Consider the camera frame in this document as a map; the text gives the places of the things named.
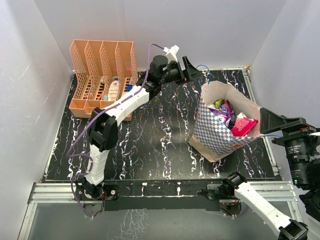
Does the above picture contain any purple Fox's candy bag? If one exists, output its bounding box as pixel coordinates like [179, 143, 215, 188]
[207, 100, 236, 129]

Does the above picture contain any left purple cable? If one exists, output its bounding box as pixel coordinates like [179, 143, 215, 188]
[67, 43, 171, 218]

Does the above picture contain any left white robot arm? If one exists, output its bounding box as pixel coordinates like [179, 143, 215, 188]
[81, 55, 204, 200]

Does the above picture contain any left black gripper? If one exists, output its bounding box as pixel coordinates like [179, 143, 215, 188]
[159, 57, 204, 86]

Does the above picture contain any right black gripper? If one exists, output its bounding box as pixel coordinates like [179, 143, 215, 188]
[258, 106, 320, 185]

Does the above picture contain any white bottle in organizer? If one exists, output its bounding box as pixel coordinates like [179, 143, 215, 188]
[107, 78, 120, 102]

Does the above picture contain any pink chips bag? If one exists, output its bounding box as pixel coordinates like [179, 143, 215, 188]
[231, 117, 258, 137]

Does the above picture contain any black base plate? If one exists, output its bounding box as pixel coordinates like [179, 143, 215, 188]
[73, 179, 244, 216]

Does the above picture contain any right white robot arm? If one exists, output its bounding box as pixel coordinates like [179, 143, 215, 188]
[198, 107, 320, 240]

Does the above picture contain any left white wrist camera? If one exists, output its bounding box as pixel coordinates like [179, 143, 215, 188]
[163, 45, 180, 63]

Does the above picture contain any blue checkered paper bag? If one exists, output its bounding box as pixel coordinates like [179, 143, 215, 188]
[188, 71, 273, 163]

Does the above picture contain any aluminium frame rail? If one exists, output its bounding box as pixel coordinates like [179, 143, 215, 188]
[28, 179, 298, 204]

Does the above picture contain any orange plastic file organizer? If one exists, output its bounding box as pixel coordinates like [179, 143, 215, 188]
[69, 39, 139, 119]

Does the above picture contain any rainbow candy bag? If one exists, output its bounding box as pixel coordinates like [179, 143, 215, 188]
[207, 99, 225, 110]

